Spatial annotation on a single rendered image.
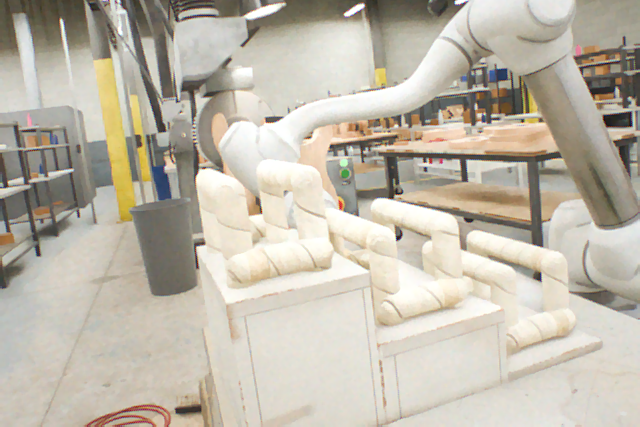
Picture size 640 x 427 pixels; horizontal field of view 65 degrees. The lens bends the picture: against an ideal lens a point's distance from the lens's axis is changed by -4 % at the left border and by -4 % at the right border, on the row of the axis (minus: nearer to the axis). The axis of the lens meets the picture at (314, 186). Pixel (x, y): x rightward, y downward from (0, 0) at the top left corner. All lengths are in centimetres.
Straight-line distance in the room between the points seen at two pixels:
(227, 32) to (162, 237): 306
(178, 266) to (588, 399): 387
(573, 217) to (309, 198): 95
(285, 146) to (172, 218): 323
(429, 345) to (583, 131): 66
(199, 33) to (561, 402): 107
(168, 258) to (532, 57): 360
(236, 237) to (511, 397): 35
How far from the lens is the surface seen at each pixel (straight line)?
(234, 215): 51
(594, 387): 68
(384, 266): 58
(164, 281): 435
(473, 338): 62
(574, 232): 138
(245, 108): 160
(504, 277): 67
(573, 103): 111
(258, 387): 53
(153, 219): 422
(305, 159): 145
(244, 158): 103
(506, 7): 104
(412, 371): 59
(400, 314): 59
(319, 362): 54
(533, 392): 66
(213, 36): 133
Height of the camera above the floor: 126
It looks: 8 degrees down
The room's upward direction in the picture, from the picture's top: 7 degrees counter-clockwise
